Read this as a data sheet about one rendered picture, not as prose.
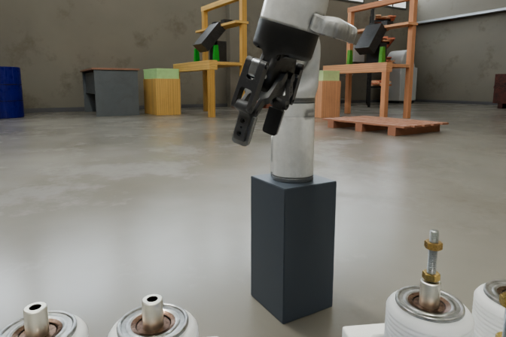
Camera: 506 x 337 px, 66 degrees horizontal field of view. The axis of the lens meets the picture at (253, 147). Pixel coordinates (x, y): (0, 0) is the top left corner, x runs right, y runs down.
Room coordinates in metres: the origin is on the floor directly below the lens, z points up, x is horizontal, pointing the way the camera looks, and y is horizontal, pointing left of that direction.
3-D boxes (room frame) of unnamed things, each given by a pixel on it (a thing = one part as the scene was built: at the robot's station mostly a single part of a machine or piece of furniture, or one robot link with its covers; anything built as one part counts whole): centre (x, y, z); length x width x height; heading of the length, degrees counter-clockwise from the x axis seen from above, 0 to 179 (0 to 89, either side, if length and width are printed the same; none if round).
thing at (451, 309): (0.43, -0.21, 0.25); 0.08 x 0.08 x 0.01
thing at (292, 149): (0.87, -0.09, 0.39); 0.09 x 0.09 x 0.17; 30
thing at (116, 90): (7.20, 2.61, 0.39); 1.48 x 0.76 x 0.79; 30
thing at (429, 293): (0.43, -0.21, 0.26); 0.02 x 0.02 x 0.03
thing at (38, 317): (0.37, 0.22, 0.26); 0.02 x 0.02 x 0.03
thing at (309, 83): (0.87, -0.09, 0.54); 0.09 x 0.09 x 0.17; 25
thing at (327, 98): (6.40, -1.62, 0.93); 1.39 x 1.24 x 1.86; 29
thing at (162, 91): (6.95, 1.04, 1.00); 1.54 x 1.38 x 2.00; 30
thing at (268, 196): (0.87, -0.09, 0.15); 0.14 x 0.14 x 0.30; 30
